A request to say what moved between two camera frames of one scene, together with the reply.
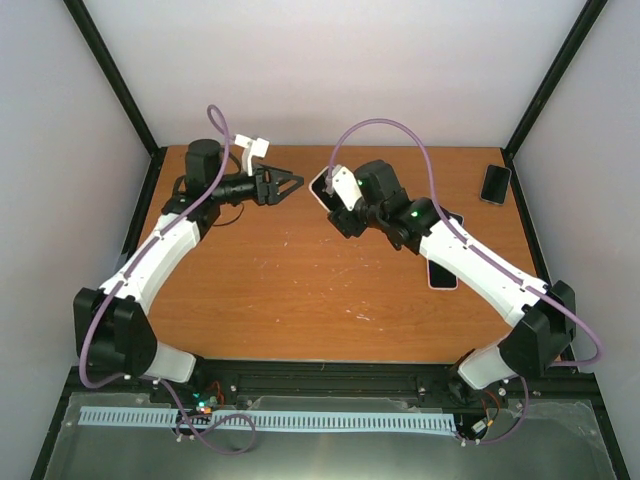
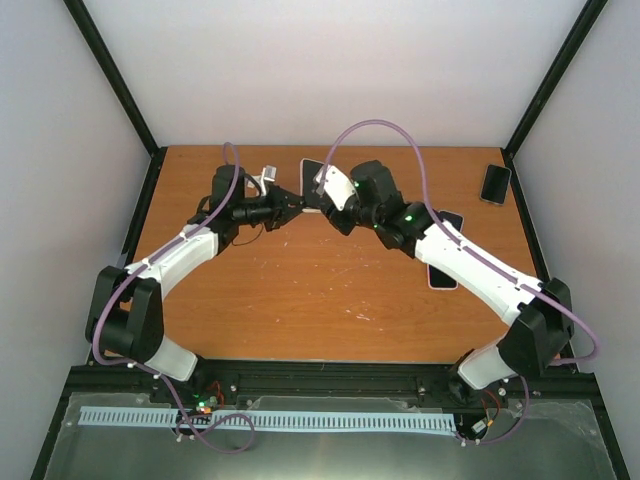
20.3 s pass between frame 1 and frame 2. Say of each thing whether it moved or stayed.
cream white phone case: moved
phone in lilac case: stayed
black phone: moved
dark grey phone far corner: stayed
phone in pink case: stayed
